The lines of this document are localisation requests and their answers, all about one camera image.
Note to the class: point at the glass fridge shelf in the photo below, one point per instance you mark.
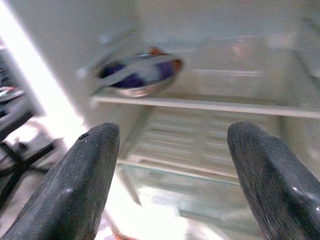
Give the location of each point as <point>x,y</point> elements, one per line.
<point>180,170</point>

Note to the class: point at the white-edged fridge shelf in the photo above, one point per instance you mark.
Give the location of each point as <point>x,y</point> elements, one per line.
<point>200,105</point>

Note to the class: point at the white fridge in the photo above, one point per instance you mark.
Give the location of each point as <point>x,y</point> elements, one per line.
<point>75,37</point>

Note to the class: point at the steel bowl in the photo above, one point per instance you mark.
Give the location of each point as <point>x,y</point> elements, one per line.
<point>140,91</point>

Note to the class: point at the clear crisper drawer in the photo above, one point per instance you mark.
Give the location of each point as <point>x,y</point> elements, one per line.
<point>190,197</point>

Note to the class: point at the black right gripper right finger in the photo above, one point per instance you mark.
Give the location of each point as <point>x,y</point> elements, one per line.
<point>280,185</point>

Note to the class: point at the black metal stand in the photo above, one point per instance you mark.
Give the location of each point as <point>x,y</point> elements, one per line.
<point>20,165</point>

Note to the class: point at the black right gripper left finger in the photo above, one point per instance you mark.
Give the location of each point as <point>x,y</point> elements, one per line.
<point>75,180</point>

